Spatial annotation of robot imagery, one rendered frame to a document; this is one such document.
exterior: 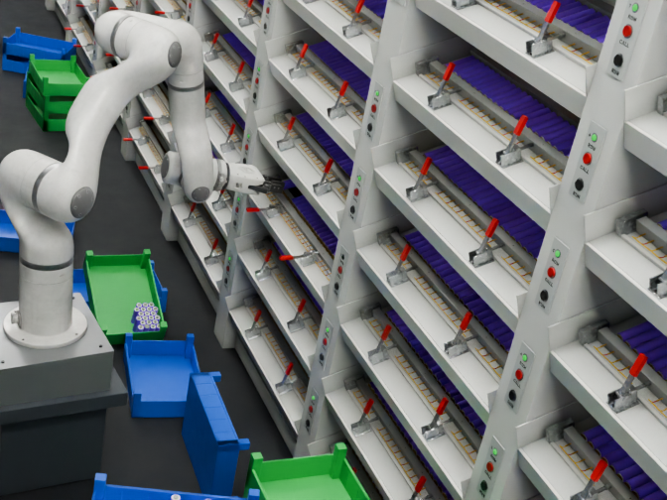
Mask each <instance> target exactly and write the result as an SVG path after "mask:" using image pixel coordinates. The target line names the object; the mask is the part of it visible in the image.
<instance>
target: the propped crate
mask: <svg viewBox="0 0 667 500"><path fill-rule="evenodd" d="M150 256H151V252H150V249H144V251H143V254H135V255H96V256H93V252H92V251H86V253H85V257H84V261H83V266H82V268H83V273H84V278H85V284H86V289H87V295H88V300H89V306H90V311H91V312H92V314H93V316H94V317H95V319H96V321H97V322H98V324H99V326H100V328H101V329H102V331H103V333H104V334H105V336H106V338H107V340H108V341H109V343H110V345H112V344H124V342H125V333H126V332H129V333H132V334H133V340H163V339H164V336H165V333H166V330H167V327H168V326H167V322H166V321H164V319H163V314H162V310H161V305H160V301H159V296H158V292H157V288H156V283H155V279H154V274H153V270H152V265H151V261H150ZM138 303H140V304H142V305H143V303H147V304H149V303H153V304H154V307H157V308H158V312H157V315H159V316H160V321H159V324H160V330H159V331H145V332H134V331H133V330H132V329H133V325H134V323H131V317H132V314H133V312H134V309H135V308H136V304H138Z"/></svg>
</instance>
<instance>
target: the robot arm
mask: <svg viewBox="0 0 667 500"><path fill-rule="evenodd" d="M94 37H95V40H96V42H97V43H98V45H99V46H100V47H101V48H102V49H103V50H105V51H106V52H108V53H110V54H112V55H114V56H116V57H119V58H121V59H124V60H126V61H125V62H123V63H121V64H119V65H118V66H116V67H113V68H111V69H108V70H105V71H103V72H100V73H98V74H96V75H94V76H93V77H91V78H90V79H89V80H88V81H87V83H86V84H85V85H84V87H83V88H82V90H81V91H80V93H79V94H78V96H77V97H76V99H75V101H74V102H73V104H72V106H71V108H70V110H69V112H68V115H67V121H66V134H67V139H68V144H69V147H68V153H67V158H66V160H65V161H64V162H63V163H61V162H59V161H57V160H54V159H52V158H50V157H48V156H45V155H43V154H41V153H38V152H35V151H31V150H17V151H14V152H12V153H10V154H9V155H7V156H6V157H5V158H4V159H3V161H2V162H1V164H0V199H1V202H2V204H3V206H4V208H5V211H6V213H7V215H8V217H9V219H10V221H11V222H12V224H13V226H14V228H15V230H16V232H17V234H18V237H19V306H18V307H17V308H15V309H13V310H12V311H10V312H9V313H8V314H7V315H6V316H5V318H4V321H3V330H4V332H5V334H6V335H7V337H8V338H10V339H11V340H12V341H14V342H16V343H18V344H20V345H23V346H26V347H30V348H38V349H51V348H59V347H63V346H67V345H70V344H72V343H74V342H76V341H78V340H79V339H80V338H82V337H83V335H84V334H85V332H86V328H87V321H86V318H85V316H84V315H83V314H82V312H80V311H79V310H77V309H75V308H73V307H72V286H73V255H74V244H73V238H72V235H71V233H70V231H69V229H68V228H67V226H66V223H72V222H76V221H79V220H81V219H83V218H84V217H85V216H86V215H87V214H88V213H89V212H90V210H91V209H92V207H93V205H94V202H95V199H96V195H97V188H98V179H99V167H100V159H101V154H102V151H103V147H104V144H105V142H106V139H107V137H108V134H109V133H110V131H111V129H112V127H113V125H114V124H115V122H116V121H117V119H118V117H119V116H120V114H121V112H122V111H123V109H124V108H125V107H126V105H127V104H128V103H129V102H130V101H131V100H132V99H133V98H134V97H135V96H137V95H138V94H140V93H141V92H143V91H145V90H147V89H149V88H151V87H153V86H155V85H157V84H159V83H161V82H163V81H164V80H167V81H168V94H169V106H170V117H171V123H172V128H173V132H174V135H175V139H176V143H177V147H178V151H179V153H178V152H172V151H169V152H167V153H166V154H165V156H164V158H163V161H162V166H161V178H162V181H163V182H164V183H165V184H171V185H177V186H180V187H182V189H183V191H184V193H185V195H186V197H187V198H188V199H189V200H190V201H192V202H195V203H202V202H205V201H207V200H208V199H209V198H210V196H211V194H212V192H213V191H220V190H224V189H230V190H234V191H238V192H243V193H248V194H255V195H258V194H260V192H263V193H267V191H273V192H278V193H282V192H283V189H284V186H285V183H284V182H282V179H281V178H277V177H271V176H266V175H262V174H260V172H259V171H258V170H257V168H256V167H254V166H251V165H244V164H235V163H227V162H225V161H224V160H219V159H213V158H212V150H211V144H210V140H209V135H208V131H207V126H206V121H205V101H204V74H203V51H202V42H201V38H200V34H199V33H198V31H197V30H196V29H195V28H194V27H193V26H192V25H191V24H189V23H187V22H184V21H180V20H174V19H168V18H162V17H158V16H153V15H149V14H144V13H139V12H133V11H125V10H115V11H110V12H107V13H105V14H103V15H101V16H100V17H99V18H98V20H97V21H96V23H95V26H94Z"/></svg>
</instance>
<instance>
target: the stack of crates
mask: <svg viewBox="0 0 667 500"><path fill-rule="evenodd" d="M346 452H347V447H346V446H345V444H344V443H336V444H335V446H334V451H333V453H331V454H322V455H314V456H305V457H296V458H287V459H279V460H270V461H263V456H262V454H261V452H253V453H251V455H250V461H249V466H248V471H247V477H246V482H245V488H244V494H243V498H247V496H248V491H249V489H250V488H251V489H259V490H260V497H259V500H370V499H369V497H368V495H367V494H366V492H365V490H364V489H363V487H362V485H361V484H360V482H359V480H358V478H357V477H356V475H355V473H354V472H353V470H352V468H351V467H350V465H349V463H348V462H347V460H346V459H345V456H346Z"/></svg>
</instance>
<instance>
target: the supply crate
mask: <svg viewBox="0 0 667 500"><path fill-rule="evenodd" d="M106 478H107V474H103V473H96V474H95V479H94V488H93V494H92V499H91V500H171V496H172V495H174V494H178V495H180V496H181V500H204V499H207V498H208V499H211V500H259V497H260V490H259V489H251V488H250V489H249V491H248V496H247V498H239V497H229V496H219V495H209V494H199V493H190V492H180V491H170V490H160V489H150V488H140V487H130V486H119V485H109V484H106Z"/></svg>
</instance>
